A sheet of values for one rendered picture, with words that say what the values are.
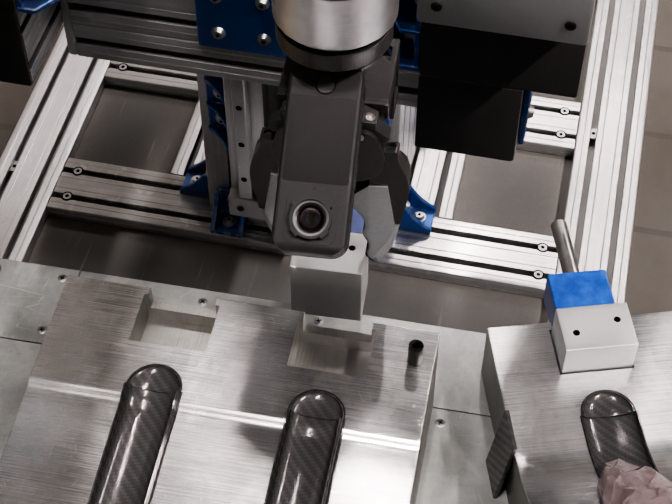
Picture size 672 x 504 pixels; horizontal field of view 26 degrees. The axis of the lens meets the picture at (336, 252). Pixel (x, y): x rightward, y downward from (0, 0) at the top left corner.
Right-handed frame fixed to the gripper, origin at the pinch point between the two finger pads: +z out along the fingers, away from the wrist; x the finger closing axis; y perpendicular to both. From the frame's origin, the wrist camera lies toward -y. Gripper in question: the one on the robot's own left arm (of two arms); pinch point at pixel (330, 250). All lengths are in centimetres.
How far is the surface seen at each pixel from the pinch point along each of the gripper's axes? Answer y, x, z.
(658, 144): 99, -36, 90
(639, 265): 75, -34, 90
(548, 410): -7.8, -16.0, 4.5
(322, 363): -6.9, -0.5, 3.7
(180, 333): -6.0, 9.6, 3.6
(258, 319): -5.8, 4.0, 1.0
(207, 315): -5.0, 7.8, 2.4
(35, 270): 2.4, 23.5, 9.9
